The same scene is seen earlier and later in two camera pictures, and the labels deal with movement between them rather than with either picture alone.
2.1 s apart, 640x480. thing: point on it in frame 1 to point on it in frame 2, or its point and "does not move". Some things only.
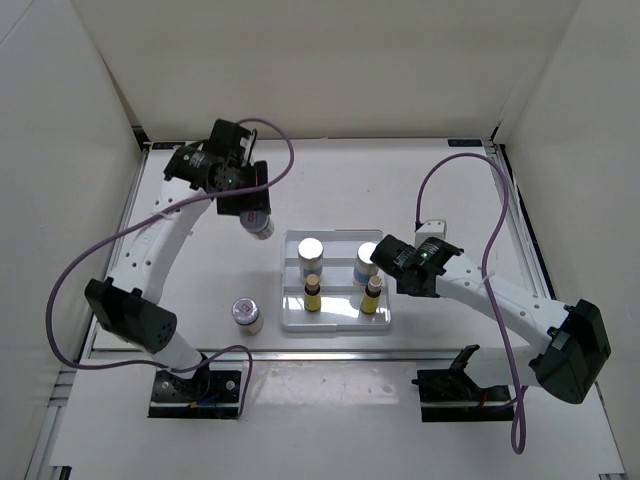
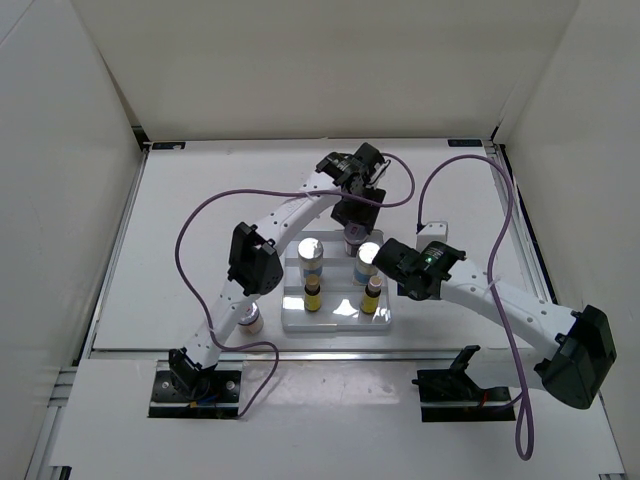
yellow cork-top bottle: (372, 295) does not move
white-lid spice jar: (258, 223) to (354, 234)
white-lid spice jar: (246, 313) does not move
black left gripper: (253, 201) to (366, 216)
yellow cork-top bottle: (312, 294) does not move
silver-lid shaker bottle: (310, 257) does not move
